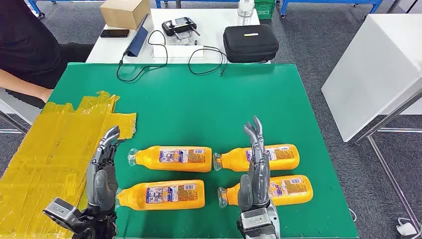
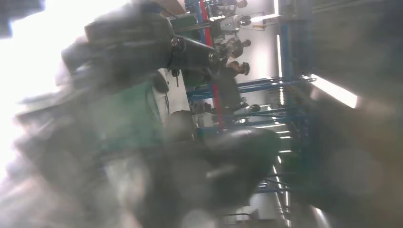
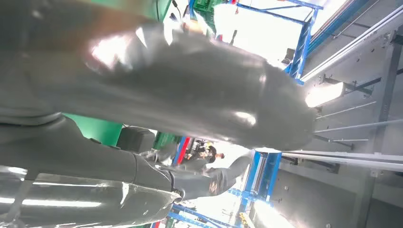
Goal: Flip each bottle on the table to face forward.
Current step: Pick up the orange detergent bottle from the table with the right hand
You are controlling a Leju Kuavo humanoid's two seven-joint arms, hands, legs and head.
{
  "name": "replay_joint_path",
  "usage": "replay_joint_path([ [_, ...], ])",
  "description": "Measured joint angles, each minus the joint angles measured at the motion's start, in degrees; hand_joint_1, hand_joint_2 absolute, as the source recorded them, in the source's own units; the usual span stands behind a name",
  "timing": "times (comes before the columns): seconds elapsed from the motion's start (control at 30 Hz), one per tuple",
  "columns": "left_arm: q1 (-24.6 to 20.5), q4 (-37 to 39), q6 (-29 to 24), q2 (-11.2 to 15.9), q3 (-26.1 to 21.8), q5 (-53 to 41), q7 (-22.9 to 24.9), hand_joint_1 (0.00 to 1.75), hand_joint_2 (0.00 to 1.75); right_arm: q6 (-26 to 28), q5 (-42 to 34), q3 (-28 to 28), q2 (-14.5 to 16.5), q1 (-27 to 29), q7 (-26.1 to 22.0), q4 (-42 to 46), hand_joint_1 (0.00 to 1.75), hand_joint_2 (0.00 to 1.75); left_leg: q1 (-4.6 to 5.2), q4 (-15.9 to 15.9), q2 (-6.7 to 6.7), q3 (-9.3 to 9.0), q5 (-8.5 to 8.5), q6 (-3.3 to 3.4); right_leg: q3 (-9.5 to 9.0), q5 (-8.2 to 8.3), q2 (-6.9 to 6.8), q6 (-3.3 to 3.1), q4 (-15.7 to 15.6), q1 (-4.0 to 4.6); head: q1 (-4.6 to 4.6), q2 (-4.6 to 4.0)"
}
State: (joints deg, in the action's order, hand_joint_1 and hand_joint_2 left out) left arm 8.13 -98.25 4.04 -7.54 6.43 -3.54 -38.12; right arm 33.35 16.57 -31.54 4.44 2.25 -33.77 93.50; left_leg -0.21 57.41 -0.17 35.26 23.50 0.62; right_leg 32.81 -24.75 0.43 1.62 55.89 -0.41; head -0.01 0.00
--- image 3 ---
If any green plastic crate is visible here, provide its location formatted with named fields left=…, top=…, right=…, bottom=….
left=153, top=131, right=182, bottom=150
left=192, top=0, right=218, bottom=34

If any ceiling light panel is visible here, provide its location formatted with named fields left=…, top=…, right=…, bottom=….
left=305, top=82, right=346, bottom=108

